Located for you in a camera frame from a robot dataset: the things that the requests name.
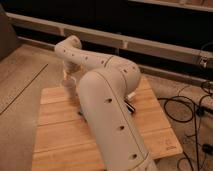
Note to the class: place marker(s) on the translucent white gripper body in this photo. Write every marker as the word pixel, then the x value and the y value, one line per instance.
pixel 70 83

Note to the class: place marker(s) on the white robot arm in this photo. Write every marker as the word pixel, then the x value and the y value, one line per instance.
pixel 102 91

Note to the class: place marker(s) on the wooden cutting board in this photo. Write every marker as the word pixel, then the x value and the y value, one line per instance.
pixel 64 143

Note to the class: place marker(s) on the white carton box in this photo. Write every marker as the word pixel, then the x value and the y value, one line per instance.
pixel 131 96

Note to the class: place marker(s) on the black striped box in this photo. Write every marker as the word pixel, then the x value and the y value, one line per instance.
pixel 130 107

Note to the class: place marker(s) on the white window frame rail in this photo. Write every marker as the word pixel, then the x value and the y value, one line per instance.
pixel 138 45

